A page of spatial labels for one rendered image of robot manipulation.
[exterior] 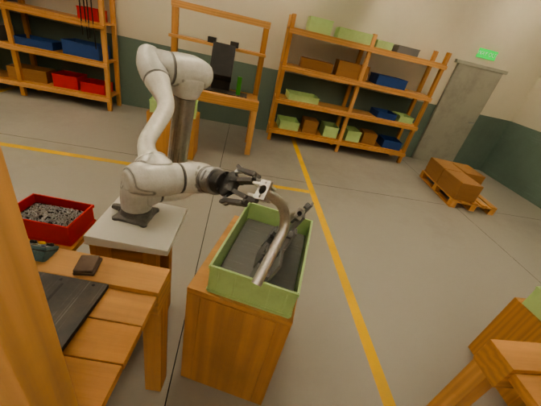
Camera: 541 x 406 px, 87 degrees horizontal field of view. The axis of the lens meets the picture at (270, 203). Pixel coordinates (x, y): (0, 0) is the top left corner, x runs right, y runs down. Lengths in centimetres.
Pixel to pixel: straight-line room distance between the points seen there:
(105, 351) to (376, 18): 641
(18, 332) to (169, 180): 51
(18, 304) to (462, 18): 737
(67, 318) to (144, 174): 62
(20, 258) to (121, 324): 74
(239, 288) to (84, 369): 61
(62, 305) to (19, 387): 66
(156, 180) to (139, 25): 576
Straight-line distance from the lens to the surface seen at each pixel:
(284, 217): 81
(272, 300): 134
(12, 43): 690
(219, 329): 160
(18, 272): 56
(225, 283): 135
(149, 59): 132
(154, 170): 90
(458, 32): 740
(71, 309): 130
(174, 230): 161
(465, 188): 563
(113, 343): 121
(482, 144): 859
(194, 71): 138
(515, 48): 817
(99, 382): 115
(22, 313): 60
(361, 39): 598
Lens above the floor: 188
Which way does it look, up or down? 31 degrees down
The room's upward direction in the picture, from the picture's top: 13 degrees clockwise
